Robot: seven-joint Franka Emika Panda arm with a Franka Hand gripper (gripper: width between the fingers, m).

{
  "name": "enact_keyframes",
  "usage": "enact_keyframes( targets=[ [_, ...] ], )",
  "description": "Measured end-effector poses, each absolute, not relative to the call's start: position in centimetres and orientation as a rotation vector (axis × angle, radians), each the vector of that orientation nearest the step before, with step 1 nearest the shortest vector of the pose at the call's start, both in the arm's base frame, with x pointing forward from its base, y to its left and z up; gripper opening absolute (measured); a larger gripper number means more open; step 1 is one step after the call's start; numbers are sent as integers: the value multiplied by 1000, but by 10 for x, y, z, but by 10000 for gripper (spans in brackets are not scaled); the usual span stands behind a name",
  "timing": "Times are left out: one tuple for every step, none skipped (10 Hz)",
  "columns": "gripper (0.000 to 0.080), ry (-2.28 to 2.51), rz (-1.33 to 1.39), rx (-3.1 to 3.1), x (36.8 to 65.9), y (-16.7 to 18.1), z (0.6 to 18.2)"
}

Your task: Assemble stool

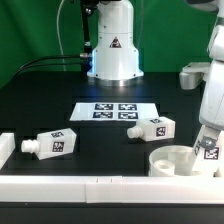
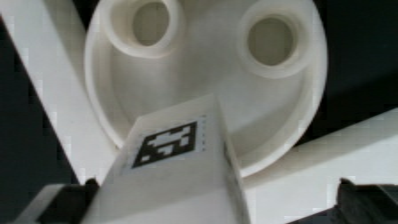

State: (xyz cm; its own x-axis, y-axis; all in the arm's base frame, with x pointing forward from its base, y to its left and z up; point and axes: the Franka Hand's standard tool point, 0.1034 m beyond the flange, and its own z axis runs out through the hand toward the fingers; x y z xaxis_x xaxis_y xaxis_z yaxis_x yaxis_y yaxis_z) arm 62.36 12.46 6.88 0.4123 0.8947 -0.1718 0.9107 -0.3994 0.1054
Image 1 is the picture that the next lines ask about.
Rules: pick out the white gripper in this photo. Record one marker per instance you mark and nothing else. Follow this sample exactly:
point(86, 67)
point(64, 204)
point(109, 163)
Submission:
point(212, 106)

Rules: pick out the white front fence bar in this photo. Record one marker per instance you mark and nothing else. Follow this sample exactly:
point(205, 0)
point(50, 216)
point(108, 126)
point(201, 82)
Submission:
point(78, 189)

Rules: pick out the white fence bar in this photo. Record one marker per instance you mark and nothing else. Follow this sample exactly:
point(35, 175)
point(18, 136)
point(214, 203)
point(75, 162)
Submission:
point(7, 145)
point(78, 189)

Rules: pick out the white marker sheet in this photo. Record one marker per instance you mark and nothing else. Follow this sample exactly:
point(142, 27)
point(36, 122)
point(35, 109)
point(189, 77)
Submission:
point(107, 111)

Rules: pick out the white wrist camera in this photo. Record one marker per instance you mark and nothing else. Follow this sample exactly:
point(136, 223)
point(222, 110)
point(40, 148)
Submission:
point(193, 74)

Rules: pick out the white left fence bar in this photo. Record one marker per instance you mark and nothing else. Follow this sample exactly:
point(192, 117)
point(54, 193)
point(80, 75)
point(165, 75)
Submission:
point(7, 145)

